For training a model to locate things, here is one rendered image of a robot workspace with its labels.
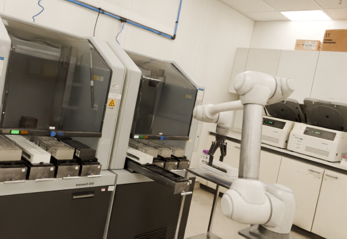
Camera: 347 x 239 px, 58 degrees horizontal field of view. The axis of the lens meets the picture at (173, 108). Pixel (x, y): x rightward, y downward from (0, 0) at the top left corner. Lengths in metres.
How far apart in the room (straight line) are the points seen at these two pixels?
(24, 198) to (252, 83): 1.33
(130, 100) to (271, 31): 3.42
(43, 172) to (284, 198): 1.27
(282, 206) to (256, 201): 0.15
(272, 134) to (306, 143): 0.43
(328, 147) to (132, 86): 2.51
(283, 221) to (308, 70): 2.97
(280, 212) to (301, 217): 2.45
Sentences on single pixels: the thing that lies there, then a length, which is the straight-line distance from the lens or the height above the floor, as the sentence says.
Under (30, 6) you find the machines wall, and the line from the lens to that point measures 3.03.
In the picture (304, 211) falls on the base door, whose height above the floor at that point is 0.27.
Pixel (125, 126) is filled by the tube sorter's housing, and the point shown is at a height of 1.05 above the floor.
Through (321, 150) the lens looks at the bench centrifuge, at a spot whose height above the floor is 1.01.
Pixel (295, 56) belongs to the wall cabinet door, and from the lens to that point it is 4.54.
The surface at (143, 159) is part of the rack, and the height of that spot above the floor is 0.85.
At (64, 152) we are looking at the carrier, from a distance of 1.99.
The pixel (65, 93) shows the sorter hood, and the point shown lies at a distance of 1.91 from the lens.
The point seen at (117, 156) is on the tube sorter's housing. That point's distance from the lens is 2.23.
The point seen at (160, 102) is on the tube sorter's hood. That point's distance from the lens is 2.35.
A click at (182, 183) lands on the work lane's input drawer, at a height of 0.80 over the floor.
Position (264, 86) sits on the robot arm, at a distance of 1.65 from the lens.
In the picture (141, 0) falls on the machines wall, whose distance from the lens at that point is 3.65.
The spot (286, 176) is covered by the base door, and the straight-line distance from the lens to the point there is 4.14.
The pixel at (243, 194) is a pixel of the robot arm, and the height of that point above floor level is 0.93.
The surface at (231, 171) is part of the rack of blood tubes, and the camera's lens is 2.12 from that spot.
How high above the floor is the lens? 1.34
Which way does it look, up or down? 3 degrees down
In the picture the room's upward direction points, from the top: 11 degrees clockwise
